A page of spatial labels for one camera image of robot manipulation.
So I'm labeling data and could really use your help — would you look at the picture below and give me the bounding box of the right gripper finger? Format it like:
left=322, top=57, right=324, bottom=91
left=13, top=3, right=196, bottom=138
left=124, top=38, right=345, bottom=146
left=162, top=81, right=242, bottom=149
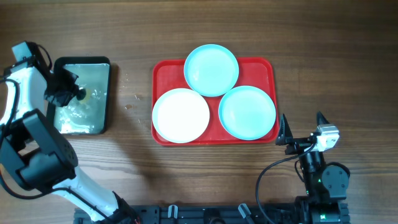
left=317, top=111, right=330, bottom=126
left=275, top=114, right=293, bottom=146

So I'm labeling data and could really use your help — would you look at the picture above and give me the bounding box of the green yellow sponge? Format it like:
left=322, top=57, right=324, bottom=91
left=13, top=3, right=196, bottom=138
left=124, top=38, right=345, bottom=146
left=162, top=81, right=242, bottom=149
left=76, top=88, right=91, bottom=104

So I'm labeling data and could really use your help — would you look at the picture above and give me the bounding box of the teal plate top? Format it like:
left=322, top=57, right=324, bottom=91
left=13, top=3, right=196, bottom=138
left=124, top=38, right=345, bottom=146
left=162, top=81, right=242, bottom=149
left=183, top=44, right=239, bottom=97

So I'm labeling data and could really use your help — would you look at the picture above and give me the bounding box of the teal plate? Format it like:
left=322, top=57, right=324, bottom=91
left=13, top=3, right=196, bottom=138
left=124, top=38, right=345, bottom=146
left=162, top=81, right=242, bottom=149
left=183, top=44, right=239, bottom=97
left=218, top=85, right=277, bottom=141

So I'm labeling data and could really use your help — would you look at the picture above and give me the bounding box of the white round plate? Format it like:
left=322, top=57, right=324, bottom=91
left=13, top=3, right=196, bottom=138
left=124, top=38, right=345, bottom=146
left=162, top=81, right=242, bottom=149
left=152, top=88, right=210, bottom=144

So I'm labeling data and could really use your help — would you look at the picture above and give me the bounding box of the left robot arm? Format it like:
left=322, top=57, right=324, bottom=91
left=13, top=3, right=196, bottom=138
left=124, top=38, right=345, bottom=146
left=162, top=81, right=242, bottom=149
left=1, top=60, right=141, bottom=223

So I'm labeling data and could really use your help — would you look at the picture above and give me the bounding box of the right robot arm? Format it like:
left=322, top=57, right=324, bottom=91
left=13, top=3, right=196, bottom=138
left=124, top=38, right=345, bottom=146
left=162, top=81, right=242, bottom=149
left=276, top=112, right=351, bottom=223

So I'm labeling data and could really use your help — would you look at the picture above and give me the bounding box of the black water basin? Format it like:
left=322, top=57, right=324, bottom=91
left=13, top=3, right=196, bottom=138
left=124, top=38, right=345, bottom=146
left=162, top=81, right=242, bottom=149
left=46, top=57, right=111, bottom=135

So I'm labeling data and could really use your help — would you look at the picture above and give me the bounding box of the teal plate right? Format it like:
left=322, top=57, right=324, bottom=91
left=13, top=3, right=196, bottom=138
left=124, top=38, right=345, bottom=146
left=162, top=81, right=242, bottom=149
left=218, top=85, right=277, bottom=141

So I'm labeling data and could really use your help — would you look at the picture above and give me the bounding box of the black left camera cable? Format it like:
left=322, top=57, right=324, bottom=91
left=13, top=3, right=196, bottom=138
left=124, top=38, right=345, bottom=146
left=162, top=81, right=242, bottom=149
left=0, top=45, right=53, bottom=200

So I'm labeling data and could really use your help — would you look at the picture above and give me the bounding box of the black camera cable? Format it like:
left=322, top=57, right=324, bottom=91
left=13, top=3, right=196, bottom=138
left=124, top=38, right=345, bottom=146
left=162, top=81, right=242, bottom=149
left=0, top=45, right=53, bottom=200
left=255, top=142, right=317, bottom=224

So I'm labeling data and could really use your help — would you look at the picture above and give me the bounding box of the black right camera cable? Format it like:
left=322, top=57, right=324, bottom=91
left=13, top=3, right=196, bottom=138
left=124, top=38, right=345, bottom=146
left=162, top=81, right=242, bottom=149
left=255, top=142, right=317, bottom=224

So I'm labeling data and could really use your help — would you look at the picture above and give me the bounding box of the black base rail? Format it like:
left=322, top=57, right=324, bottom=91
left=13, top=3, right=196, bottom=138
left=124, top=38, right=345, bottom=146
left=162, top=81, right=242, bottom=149
left=74, top=203, right=351, bottom=224

